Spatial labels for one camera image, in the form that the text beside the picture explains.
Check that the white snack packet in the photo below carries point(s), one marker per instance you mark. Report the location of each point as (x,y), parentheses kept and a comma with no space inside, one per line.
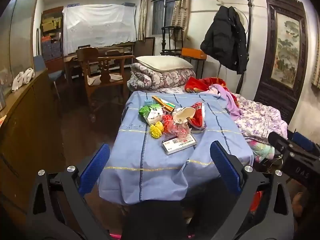
(153,118)

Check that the wooden table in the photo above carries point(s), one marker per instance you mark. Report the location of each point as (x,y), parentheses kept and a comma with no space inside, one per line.
(71,60)

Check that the blue checked tablecloth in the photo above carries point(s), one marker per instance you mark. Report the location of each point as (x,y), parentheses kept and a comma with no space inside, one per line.
(150,160)

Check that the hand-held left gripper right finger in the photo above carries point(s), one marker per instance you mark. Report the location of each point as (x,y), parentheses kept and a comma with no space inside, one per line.
(225,170)

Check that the yellow flower ball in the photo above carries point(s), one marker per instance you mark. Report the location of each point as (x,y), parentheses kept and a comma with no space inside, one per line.
(156,130)

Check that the red snack bag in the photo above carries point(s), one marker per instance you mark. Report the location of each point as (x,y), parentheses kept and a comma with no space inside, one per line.
(198,115)

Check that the orange yellow carton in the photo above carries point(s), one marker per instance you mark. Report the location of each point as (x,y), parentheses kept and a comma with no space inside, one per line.
(163,103)

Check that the person's black trouser leg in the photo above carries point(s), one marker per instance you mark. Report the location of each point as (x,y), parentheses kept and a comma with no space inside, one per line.
(155,220)

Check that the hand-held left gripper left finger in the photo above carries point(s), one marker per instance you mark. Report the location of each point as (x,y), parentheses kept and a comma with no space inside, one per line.
(96,170)

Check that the framed wall picture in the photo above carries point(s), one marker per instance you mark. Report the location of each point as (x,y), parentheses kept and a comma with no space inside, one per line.
(317,67)

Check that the wooden chair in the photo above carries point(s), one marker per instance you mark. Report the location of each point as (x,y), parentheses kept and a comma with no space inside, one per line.
(105,65)

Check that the window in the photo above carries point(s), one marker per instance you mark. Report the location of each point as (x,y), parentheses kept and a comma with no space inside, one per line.
(162,15)

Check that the wooden cabinet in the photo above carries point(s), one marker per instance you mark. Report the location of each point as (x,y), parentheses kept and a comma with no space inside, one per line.
(30,130)

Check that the blue chair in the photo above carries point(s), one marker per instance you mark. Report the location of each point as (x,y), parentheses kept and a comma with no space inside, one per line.
(40,63)

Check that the white medicine box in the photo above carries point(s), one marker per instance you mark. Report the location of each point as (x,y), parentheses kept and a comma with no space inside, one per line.
(178,143)

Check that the white sheet cover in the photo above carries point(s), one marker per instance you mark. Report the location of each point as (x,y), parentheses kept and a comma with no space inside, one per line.
(100,27)

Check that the metal bed frame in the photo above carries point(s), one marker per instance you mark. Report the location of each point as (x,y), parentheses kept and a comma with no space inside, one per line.
(248,5)

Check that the orange box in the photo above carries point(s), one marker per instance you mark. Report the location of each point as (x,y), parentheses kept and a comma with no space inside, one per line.
(193,53)

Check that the white pillow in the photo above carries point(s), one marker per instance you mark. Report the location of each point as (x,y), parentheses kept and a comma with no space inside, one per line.
(162,63)

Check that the white cloth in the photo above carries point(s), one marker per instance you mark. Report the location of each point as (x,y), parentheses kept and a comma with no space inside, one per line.
(23,78)

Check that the grey floral folded quilt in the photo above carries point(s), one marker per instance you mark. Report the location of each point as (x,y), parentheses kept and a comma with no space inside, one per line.
(162,78)

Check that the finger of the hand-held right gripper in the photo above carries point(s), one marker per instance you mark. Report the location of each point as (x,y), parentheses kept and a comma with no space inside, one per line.
(302,140)
(281,143)

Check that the black jacket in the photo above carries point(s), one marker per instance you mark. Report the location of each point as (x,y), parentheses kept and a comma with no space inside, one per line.
(225,40)

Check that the carved wooden screen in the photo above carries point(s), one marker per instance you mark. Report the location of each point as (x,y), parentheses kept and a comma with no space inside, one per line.
(262,92)

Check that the red blanket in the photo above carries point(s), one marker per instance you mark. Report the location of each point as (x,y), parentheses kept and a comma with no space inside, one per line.
(197,85)

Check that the green snack packet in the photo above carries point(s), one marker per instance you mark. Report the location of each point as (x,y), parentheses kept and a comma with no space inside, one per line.
(147,111)

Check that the purple floral quilt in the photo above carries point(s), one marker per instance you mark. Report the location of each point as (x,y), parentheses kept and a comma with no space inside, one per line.
(257,117)

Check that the red tassel ornament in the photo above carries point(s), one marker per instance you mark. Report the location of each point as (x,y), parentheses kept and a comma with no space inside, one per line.
(167,119)

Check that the shelf with boxes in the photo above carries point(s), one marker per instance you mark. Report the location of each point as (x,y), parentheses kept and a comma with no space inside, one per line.
(51,40)

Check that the black round stool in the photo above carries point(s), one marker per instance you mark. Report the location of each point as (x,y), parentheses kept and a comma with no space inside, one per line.
(172,28)

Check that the blue face mask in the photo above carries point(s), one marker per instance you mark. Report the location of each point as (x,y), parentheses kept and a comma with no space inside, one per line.
(148,102)

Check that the purple garment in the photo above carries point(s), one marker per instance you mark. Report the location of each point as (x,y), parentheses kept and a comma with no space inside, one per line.
(230,102)

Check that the pastel quilt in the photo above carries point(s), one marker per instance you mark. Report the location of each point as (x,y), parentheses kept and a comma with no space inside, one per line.
(262,150)

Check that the patterned curtain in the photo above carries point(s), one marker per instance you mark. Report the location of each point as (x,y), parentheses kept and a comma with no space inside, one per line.
(181,2)
(143,15)

